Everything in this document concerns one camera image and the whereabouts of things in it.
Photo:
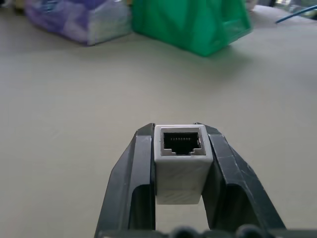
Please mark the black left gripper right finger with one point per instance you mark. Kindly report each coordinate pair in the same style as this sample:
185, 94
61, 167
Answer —
237, 183

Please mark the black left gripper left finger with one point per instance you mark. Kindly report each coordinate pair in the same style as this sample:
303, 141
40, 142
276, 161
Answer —
128, 183

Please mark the white RJ45 coupler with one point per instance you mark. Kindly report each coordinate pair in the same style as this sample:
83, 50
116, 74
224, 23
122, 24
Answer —
180, 178

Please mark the green plastic bin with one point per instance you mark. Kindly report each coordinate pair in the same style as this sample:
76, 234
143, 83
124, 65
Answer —
190, 24

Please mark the purple white patterned package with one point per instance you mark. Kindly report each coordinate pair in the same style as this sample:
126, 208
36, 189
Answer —
74, 19

